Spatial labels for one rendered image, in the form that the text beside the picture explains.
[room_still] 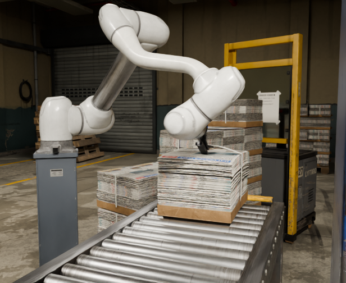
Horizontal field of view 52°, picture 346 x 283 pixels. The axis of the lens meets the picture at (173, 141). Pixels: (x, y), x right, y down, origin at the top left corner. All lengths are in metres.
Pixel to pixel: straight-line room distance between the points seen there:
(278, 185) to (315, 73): 5.55
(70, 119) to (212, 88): 0.92
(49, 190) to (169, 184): 0.70
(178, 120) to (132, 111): 8.85
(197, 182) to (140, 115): 8.53
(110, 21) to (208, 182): 0.71
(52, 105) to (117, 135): 8.38
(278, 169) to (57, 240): 2.27
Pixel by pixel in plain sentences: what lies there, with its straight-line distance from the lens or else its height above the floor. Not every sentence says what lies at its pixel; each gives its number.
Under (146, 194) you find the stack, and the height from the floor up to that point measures 0.73.
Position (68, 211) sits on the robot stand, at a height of 0.71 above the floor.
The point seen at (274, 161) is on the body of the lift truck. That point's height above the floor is 0.72.
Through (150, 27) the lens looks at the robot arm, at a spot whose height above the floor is 1.54.
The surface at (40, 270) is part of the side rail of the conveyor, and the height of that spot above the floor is 0.80.
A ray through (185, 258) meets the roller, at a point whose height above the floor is 0.79.
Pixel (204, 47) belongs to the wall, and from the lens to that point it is 9.32.
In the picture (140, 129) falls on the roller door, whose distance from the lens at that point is 9.80.
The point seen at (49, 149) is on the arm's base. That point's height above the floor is 1.02.
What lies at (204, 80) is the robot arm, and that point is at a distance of 1.13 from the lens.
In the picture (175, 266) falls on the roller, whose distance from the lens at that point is 1.01.
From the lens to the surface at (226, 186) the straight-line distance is 1.29.
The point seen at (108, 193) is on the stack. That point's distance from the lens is 2.20.
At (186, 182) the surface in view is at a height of 0.94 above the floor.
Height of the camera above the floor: 1.21
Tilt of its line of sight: 5 degrees down
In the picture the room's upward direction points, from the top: straight up
